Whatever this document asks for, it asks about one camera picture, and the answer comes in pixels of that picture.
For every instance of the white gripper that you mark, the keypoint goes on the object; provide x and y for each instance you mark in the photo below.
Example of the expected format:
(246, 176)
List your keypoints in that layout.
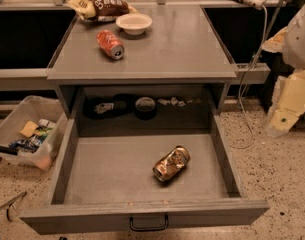
(299, 41)

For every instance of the orange gold soda can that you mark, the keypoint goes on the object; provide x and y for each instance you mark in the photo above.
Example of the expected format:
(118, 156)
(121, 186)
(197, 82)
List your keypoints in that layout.
(171, 164)

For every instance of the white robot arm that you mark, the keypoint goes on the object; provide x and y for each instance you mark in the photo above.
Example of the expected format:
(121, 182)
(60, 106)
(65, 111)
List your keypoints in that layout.
(290, 42)

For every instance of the grey counter cabinet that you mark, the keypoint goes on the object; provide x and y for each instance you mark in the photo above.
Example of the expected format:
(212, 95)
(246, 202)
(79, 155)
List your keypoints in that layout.
(179, 47)

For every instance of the grey open drawer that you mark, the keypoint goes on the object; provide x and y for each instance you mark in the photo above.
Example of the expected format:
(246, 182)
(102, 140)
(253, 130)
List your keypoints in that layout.
(104, 171)

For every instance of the red soda can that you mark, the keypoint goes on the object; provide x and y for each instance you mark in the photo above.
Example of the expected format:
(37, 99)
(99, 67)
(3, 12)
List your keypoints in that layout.
(110, 44)

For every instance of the white bowl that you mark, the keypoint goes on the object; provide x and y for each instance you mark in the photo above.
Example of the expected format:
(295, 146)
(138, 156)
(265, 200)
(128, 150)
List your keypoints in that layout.
(134, 23)

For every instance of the brown yellow chip bag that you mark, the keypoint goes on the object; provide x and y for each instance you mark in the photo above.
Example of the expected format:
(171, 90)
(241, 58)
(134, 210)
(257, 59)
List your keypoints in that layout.
(101, 10)

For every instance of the clear plastic bin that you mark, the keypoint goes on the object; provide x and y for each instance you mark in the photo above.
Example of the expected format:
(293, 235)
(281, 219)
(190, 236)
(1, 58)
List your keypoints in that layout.
(41, 149)

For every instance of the yellow sponge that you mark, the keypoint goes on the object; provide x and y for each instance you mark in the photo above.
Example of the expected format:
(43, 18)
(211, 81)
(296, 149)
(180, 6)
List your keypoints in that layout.
(28, 129)

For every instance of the black marker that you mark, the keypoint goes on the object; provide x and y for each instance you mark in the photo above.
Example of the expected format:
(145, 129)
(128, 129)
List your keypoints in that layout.
(8, 150)

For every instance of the metal rod on floor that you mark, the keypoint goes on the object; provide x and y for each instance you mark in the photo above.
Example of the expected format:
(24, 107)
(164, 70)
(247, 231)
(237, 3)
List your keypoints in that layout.
(7, 204)

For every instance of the black drawer handle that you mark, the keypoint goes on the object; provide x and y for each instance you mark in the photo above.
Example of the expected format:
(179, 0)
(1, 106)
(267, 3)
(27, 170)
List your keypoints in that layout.
(149, 224)

